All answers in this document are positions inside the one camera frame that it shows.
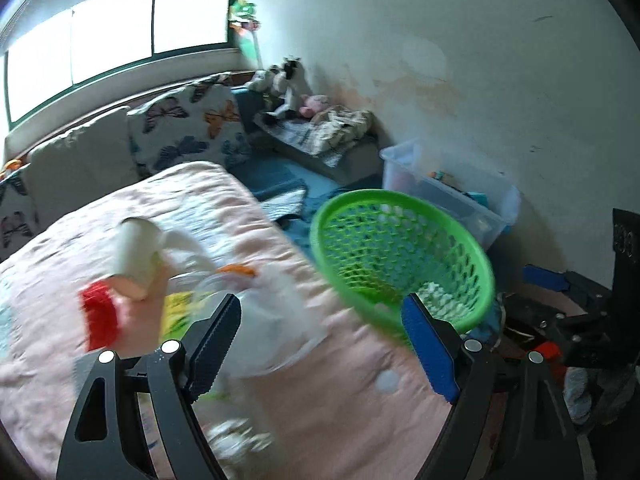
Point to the white paper cup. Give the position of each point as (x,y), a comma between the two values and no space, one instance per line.
(136,257)

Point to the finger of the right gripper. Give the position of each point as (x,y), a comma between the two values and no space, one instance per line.
(544,278)

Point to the plain white cushion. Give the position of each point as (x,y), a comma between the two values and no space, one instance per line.
(80,166)

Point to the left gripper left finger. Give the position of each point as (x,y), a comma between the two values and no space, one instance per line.
(105,438)

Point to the white crumpled tissue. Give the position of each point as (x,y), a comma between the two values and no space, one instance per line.
(235,440)

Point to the red mesh net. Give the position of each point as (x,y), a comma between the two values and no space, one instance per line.
(101,315)

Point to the cow plush toy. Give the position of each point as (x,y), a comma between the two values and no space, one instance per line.
(291,85)

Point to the clear plastic storage bin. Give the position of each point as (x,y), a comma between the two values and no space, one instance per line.
(486,204)

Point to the left butterfly print cushion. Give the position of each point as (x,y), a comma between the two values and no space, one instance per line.
(18,215)

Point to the green plastic laundry basket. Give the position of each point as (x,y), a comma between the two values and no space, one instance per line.
(375,247)

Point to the blue sofa mat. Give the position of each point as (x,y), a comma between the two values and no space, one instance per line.
(290,194)

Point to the green hanging decoration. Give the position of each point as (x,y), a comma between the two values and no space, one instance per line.
(243,21)

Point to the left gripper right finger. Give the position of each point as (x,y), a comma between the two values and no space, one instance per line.
(507,420)

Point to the clear bottle green label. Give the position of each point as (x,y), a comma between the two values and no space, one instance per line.
(187,295)

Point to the white plush toy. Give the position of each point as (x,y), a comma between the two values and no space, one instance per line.
(262,80)

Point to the crumpled patterned cloth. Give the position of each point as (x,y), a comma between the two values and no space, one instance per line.
(337,126)

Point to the pink plush toy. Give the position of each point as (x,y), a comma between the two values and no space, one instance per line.
(313,105)

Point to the window with green frame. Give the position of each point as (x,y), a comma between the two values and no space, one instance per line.
(94,38)

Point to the butterfly print cushion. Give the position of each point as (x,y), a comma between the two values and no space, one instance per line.
(197,122)
(18,215)

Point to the clear plastic container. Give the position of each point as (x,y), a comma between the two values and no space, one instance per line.
(277,329)

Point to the pink blanket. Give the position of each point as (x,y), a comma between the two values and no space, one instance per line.
(357,407)

